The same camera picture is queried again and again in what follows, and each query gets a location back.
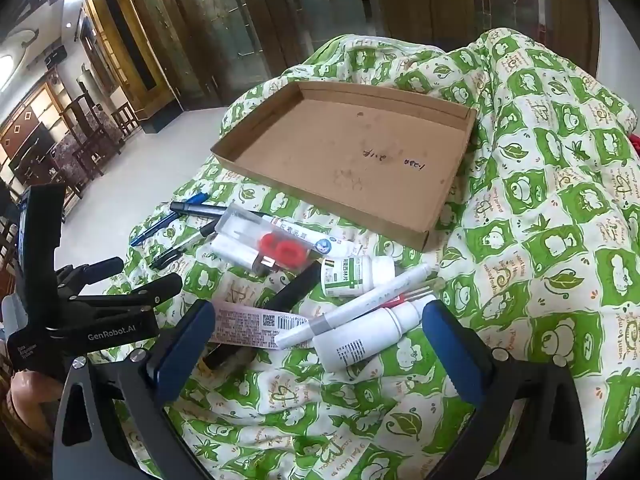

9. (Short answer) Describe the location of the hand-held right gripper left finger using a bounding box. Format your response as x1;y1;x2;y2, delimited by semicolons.
52;299;217;480

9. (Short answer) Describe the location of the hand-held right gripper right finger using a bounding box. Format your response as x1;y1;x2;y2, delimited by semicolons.
421;300;583;480

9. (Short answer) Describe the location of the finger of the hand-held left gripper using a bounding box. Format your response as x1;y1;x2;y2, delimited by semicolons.
60;273;184;328
56;256;125;291

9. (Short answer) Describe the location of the black clear gel pen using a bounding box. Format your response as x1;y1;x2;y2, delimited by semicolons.
149;220;218;268

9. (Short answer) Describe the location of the blue pen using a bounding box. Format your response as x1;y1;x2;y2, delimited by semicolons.
130;192;211;247

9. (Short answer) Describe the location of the pink cream tube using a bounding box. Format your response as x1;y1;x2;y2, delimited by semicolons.
207;302;308;348

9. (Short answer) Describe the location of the thin clear plastic stick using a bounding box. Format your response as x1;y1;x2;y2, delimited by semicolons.
392;280;447;306

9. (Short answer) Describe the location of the white charger adapter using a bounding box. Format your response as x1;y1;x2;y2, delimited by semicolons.
210;234;278;277

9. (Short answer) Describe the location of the white spray bottle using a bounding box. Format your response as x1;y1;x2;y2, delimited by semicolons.
312;302;438;373

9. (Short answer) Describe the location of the black marker with blue caps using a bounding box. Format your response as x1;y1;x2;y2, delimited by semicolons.
170;201;228;218

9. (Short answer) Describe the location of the white pen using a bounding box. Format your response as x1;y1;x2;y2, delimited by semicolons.
274;263;432;350

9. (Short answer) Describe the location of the white medicine bottle green label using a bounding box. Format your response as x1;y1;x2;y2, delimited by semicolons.
320;255;398;298

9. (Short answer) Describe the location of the black marker with yellow cap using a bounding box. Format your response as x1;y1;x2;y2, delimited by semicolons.
202;274;322;372

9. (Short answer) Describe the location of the clear bag with red rings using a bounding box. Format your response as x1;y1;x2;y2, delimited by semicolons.
214;204;312;272

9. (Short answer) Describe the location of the white and blue toothpaste tube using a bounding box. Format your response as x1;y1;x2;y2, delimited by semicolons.
265;215;353;257

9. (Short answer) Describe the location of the brown cardboard tray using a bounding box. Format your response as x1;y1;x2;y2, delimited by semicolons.
210;81;477;252

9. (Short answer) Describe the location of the person's left hand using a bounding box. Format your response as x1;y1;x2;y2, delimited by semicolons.
6;370;55;441

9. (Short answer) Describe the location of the wooden shelf cabinet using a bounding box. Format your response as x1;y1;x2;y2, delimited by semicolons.
0;80;66;201

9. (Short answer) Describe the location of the dark wooden chair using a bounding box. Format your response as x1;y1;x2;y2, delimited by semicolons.
62;92;126;181

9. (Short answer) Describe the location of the green printed blanket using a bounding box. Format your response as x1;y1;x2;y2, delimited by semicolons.
102;30;640;480

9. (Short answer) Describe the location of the gold framed wooden partition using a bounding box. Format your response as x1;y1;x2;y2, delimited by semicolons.
75;0;176;133

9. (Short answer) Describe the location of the wooden door with etched glass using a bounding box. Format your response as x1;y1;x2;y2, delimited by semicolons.
165;0;603;106

